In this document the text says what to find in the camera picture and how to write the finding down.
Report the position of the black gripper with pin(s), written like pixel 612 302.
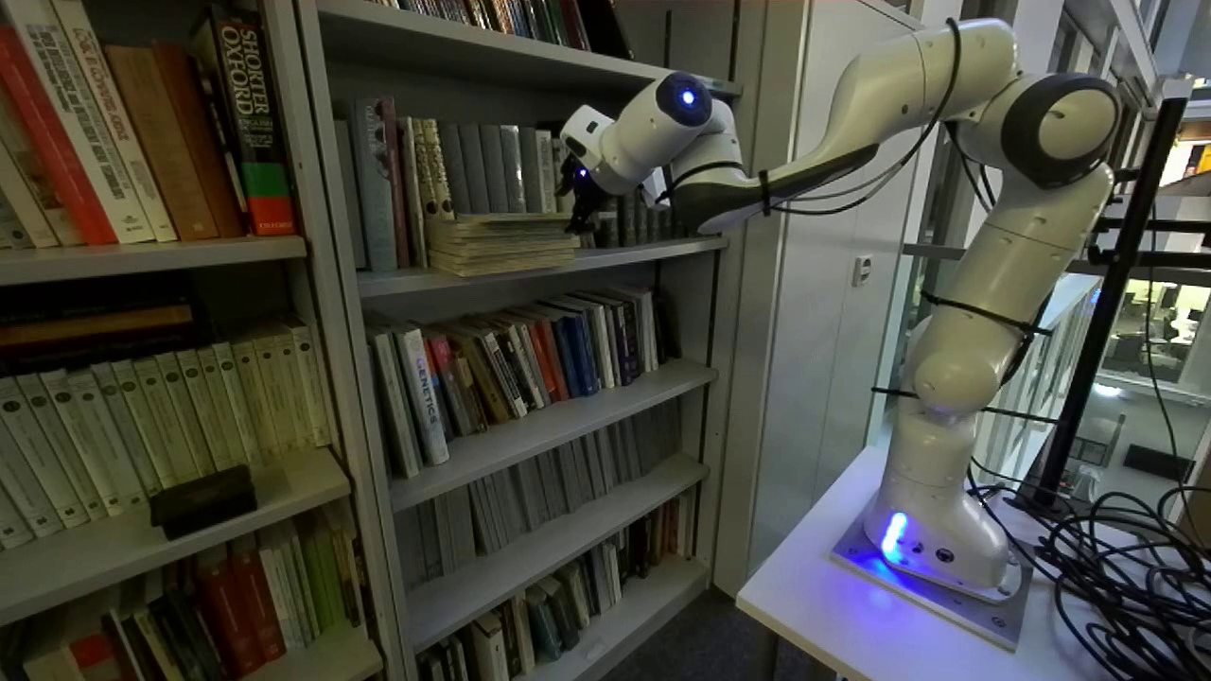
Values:
pixel 584 196

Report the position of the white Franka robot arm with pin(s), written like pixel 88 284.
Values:
pixel 986 277

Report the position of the grey Machine Intelligence book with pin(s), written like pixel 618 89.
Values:
pixel 487 172
pixel 546 172
pixel 509 172
pixel 467 172

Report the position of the green torn-jacket Machine Intelligence book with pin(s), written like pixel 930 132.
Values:
pixel 526 172

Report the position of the blue hardcover book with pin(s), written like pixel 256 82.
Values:
pixel 581 355

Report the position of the cream pixel-lettered Intelligence book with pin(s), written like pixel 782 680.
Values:
pixel 424 163

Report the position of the red hardcover book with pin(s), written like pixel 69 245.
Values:
pixel 546 362

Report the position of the tall slate blue book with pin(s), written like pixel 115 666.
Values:
pixel 374 191

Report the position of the grey metal bookshelf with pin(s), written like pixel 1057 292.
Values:
pixel 152 259
pixel 544 428

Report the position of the white hardcover book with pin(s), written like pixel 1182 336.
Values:
pixel 424 400

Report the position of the black book green red base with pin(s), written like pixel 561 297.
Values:
pixel 248 115

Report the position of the brown hardcover book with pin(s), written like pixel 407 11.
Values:
pixel 170 137

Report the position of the dark green book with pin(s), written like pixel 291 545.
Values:
pixel 546 620

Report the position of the white lettered book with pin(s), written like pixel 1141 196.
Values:
pixel 98 128

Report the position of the flat brown book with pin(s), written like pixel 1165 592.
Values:
pixel 88 327

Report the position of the large red book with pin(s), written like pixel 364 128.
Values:
pixel 50 137

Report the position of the black volume numbered 2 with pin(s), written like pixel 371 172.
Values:
pixel 618 220

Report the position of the black volume numbered 3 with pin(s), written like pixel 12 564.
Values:
pixel 637 220

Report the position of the black volume numbered 4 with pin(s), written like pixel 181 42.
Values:
pixel 653 220

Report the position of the black volume numbered 5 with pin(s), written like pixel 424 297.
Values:
pixel 666 224

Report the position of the black leaning binder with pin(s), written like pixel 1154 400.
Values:
pixel 603 23

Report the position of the small black box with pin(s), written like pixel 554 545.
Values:
pixel 200 500

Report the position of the black metal stand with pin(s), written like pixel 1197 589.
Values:
pixel 1094 355

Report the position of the flat black box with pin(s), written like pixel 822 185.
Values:
pixel 1159 462

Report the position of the small white switch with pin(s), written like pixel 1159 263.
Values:
pixel 865 272

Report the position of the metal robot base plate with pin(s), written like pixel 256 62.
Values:
pixel 933 598

